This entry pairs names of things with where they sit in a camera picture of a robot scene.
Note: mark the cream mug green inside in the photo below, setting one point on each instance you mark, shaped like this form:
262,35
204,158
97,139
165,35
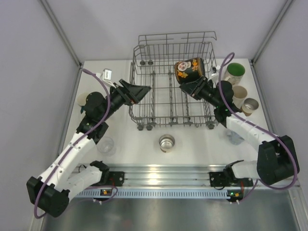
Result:
234,73

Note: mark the beige plain cup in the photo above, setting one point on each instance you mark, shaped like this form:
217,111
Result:
239,94

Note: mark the light blue mug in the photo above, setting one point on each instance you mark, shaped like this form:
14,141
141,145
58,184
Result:
233,137

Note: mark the perforated blue-grey cable tray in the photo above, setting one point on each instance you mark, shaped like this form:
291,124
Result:
172,193

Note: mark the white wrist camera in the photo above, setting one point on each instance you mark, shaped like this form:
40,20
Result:
106,77
214,73

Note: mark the steel cup brown sleeve centre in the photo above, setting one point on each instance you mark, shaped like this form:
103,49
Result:
166,143

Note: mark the white cup teal base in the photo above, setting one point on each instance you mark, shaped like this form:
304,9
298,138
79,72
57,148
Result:
81,101

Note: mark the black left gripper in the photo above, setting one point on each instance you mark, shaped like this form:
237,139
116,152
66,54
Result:
202,89

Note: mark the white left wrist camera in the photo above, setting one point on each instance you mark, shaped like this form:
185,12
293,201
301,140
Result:
214,73

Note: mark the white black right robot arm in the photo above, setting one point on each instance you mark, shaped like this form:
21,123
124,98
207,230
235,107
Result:
53,190

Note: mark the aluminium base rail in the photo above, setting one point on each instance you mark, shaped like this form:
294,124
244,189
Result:
145,176

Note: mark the grey wire dish rack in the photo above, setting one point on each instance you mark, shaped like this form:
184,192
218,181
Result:
152,65

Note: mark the aluminium corner frame post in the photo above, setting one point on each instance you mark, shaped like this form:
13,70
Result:
61,33

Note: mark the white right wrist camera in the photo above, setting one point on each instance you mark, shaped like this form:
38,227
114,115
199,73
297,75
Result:
106,77

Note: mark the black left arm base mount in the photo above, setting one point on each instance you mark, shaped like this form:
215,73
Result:
226,178

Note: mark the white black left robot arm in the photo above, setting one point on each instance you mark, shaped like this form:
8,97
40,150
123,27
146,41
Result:
276,157

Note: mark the black skull mug red inside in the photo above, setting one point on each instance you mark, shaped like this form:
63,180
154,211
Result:
189,70

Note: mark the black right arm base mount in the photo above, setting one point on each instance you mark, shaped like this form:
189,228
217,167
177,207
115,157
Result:
114,178

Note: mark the clear glass tumbler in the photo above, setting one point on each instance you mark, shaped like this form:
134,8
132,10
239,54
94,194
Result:
106,146

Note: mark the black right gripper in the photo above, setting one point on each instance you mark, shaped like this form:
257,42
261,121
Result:
118,98

